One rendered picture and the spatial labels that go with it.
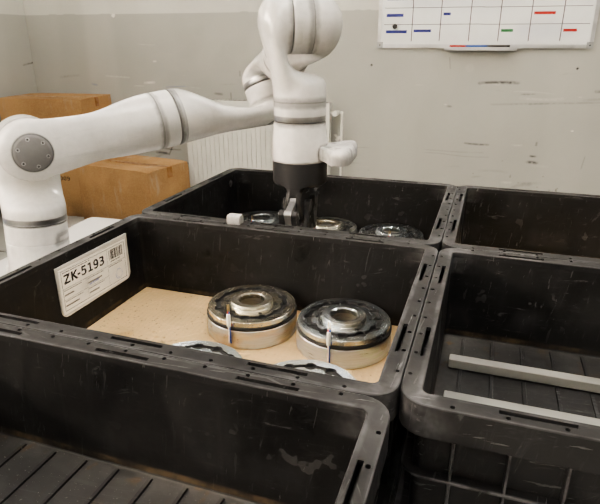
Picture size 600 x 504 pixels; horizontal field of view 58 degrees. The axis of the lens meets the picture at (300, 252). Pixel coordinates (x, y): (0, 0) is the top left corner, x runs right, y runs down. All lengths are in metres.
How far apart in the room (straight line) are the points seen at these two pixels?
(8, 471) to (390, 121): 3.31
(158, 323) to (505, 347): 0.40
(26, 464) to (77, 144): 0.51
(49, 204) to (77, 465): 0.51
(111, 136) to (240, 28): 2.98
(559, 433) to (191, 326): 0.43
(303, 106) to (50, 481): 0.49
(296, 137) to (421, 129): 2.92
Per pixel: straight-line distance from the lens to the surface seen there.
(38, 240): 0.92
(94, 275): 0.69
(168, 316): 0.69
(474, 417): 0.37
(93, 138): 0.89
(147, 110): 0.91
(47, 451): 0.52
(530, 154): 3.67
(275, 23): 0.71
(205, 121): 0.94
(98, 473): 0.49
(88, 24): 4.36
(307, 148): 0.72
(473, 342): 0.65
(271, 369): 0.40
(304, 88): 0.72
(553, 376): 0.60
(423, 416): 0.37
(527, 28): 3.58
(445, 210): 0.77
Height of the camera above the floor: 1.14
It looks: 21 degrees down
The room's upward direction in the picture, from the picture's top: straight up
